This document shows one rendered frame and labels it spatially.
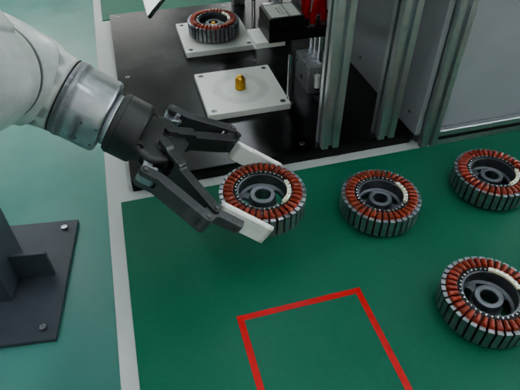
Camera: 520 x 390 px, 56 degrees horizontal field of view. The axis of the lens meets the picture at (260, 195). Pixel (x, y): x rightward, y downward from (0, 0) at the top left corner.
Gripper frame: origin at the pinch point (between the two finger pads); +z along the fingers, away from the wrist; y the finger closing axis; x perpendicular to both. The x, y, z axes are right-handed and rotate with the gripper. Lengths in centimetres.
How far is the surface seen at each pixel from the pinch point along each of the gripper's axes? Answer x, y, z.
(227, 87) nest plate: -9.1, -33.4, -6.2
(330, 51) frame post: 13.4, -18.7, 1.1
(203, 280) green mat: -9.7, 8.7, -1.6
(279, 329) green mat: -4.5, 14.6, 7.3
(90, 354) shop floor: -97, -17, -1
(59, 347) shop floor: -101, -19, -9
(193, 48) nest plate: -14, -48, -15
